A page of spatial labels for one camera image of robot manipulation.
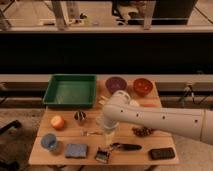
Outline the silver fork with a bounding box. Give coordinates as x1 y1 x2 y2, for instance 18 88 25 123
81 130 103 136

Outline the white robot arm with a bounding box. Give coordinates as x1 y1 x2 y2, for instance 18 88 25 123
102 90 213 145

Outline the green plastic tray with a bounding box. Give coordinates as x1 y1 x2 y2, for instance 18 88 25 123
43 74 96 108

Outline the light blue cloth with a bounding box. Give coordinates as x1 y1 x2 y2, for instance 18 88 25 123
96 115 104 128

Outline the bunch of dark grapes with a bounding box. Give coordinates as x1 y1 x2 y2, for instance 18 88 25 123
132 127 154 137

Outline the small metal cup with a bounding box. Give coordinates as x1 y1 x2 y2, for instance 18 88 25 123
74 110 86 126

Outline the small wooden table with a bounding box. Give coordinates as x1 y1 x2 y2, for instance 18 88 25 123
29 81 179 166

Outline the blue sponge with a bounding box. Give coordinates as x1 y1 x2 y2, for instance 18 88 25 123
65 144 88 158

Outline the purple bowl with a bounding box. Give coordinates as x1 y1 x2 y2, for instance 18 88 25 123
105 77 127 94

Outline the orange apple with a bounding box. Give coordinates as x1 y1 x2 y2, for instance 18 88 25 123
50 115 65 130

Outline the red bowl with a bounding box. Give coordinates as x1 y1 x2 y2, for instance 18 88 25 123
133 78 153 97

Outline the black phone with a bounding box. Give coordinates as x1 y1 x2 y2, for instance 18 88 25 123
149 147 175 160

